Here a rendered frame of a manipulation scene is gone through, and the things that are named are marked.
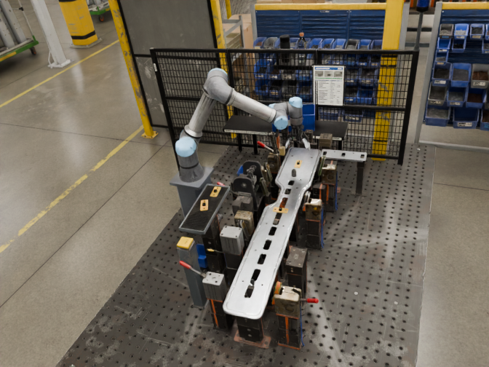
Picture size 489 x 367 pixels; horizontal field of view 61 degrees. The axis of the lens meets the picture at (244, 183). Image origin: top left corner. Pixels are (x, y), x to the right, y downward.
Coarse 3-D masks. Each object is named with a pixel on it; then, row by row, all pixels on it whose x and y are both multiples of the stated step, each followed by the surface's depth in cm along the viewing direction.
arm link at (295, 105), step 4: (292, 100) 236; (296, 100) 235; (300, 100) 236; (288, 104) 237; (292, 104) 236; (296, 104) 235; (300, 104) 236; (288, 108) 237; (292, 108) 237; (296, 108) 237; (300, 108) 238; (292, 112) 238; (296, 112) 238; (300, 112) 239; (292, 116) 241; (296, 116) 240; (300, 116) 240
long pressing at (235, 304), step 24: (288, 168) 264; (312, 168) 261; (264, 216) 229; (288, 216) 227; (264, 240) 214; (240, 264) 202; (264, 264) 201; (240, 288) 190; (264, 288) 189; (240, 312) 180
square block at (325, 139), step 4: (320, 136) 280; (324, 136) 279; (328, 136) 279; (320, 140) 278; (324, 140) 277; (328, 140) 276; (332, 140) 283; (320, 144) 280; (324, 144) 279; (328, 144) 278; (320, 148) 282; (324, 148) 281; (328, 148) 280; (324, 152) 283; (320, 176) 296; (320, 180) 298
